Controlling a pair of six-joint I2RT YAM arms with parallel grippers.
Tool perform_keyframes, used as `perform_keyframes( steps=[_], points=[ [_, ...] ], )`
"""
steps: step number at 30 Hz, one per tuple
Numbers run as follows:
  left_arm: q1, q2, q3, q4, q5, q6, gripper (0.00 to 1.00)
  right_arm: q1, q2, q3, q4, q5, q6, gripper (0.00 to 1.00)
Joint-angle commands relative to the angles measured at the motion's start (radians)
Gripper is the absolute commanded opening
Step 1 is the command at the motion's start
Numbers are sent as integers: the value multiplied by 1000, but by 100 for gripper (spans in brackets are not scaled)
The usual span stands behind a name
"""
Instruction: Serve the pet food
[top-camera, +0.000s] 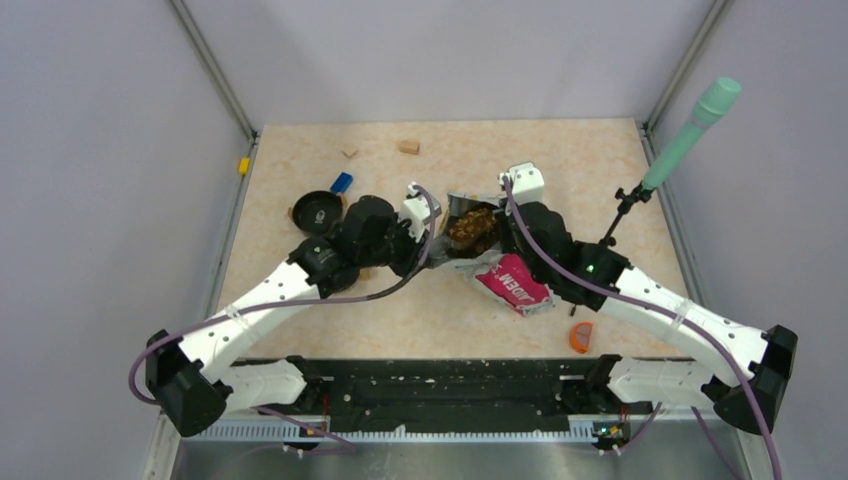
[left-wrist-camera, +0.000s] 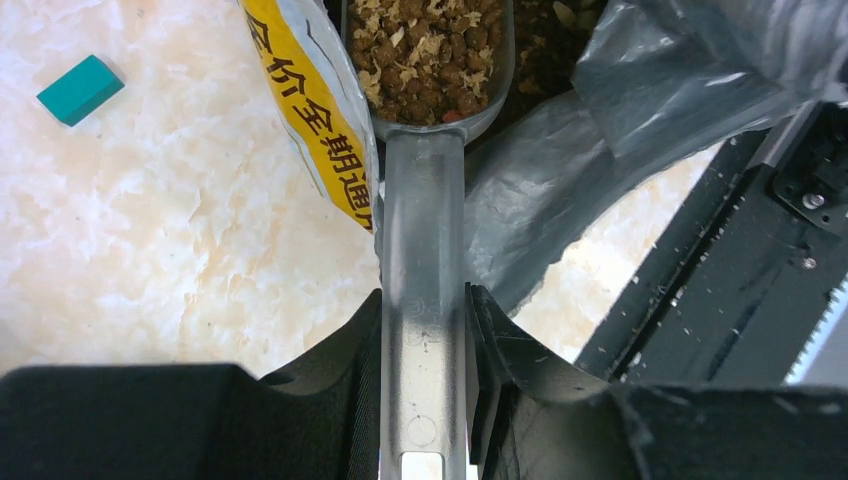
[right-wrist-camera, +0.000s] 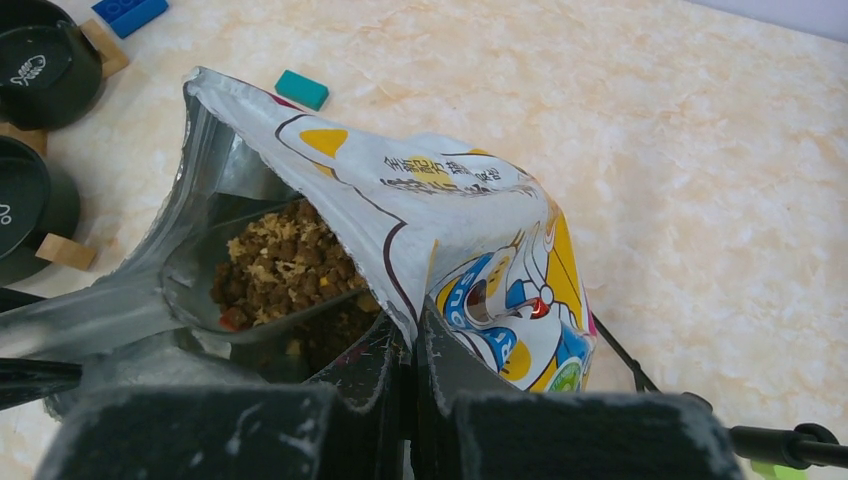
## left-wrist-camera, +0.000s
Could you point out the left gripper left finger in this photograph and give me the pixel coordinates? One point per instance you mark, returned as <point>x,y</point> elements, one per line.
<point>317,417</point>

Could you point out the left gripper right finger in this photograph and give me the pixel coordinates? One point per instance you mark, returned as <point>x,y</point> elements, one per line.
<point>533,415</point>

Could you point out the clear plastic scoop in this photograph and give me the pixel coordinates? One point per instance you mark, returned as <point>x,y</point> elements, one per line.
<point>422,266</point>

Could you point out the pet food bag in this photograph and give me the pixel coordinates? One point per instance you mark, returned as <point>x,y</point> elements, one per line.
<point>658,80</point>

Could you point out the teal block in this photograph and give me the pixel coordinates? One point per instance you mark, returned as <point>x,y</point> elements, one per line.
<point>80,91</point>

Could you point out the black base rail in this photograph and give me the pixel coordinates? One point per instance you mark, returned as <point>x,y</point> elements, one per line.
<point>736,289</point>

